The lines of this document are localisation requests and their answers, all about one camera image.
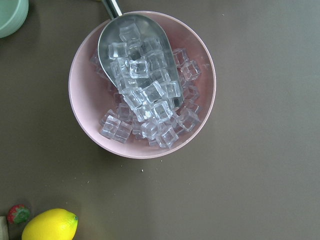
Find clear fake ice cubes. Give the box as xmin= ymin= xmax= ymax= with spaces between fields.
xmin=89 ymin=22 xmax=202 ymax=149

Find pink bowl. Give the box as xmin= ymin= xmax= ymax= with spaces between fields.
xmin=68 ymin=10 xmax=217 ymax=159

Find metal ice scoop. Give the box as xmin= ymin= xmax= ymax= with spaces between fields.
xmin=97 ymin=0 xmax=184 ymax=110

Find yellow lemon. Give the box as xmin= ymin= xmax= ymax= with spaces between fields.
xmin=21 ymin=208 xmax=79 ymax=240

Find red strawberry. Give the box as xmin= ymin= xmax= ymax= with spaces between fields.
xmin=6 ymin=204 xmax=31 ymax=224

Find mint green bowl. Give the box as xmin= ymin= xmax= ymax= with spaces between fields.
xmin=0 ymin=0 xmax=29 ymax=38

